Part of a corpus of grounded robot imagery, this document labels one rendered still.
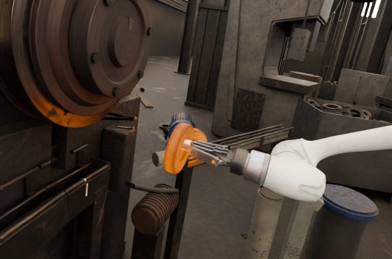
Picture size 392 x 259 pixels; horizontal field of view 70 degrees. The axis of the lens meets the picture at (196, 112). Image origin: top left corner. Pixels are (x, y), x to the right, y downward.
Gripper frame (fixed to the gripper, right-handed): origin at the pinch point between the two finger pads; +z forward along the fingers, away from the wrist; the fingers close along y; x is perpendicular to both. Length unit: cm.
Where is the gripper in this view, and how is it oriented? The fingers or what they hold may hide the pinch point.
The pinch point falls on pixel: (181, 143)
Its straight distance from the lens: 85.7
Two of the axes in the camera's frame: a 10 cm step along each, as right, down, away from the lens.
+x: 2.0, -9.5, -2.6
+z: -9.3, -2.7, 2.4
